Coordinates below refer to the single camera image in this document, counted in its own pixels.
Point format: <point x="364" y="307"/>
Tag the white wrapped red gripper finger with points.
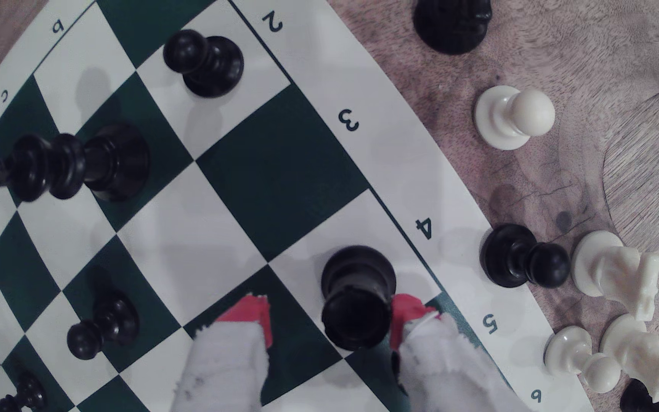
<point x="444" y="372"/>
<point x="226" y="366"/>

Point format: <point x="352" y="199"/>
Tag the black rook chess piece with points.
<point x="358" y="303"/>

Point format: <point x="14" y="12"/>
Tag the black pawn chess piece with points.
<point x="112" y="317"/>
<point x="29" y="392"/>
<point x="215" y="66"/>
<point x="507" y="254"/>

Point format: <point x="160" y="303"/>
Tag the white pawn chess piece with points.
<point x="501" y="117"/>
<point x="570" y="349"/>

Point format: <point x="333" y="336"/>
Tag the white knight chess piece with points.
<point x="632" y="343"/>
<point x="604" y="266"/>

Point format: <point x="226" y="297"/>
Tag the black bishop chess piece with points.
<point x="638" y="400"/>

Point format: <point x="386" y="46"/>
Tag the green white chess mat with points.
<point x="284" y="171"/>

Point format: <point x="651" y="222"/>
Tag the black knight chess piece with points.
<point x="449" y="26"/>

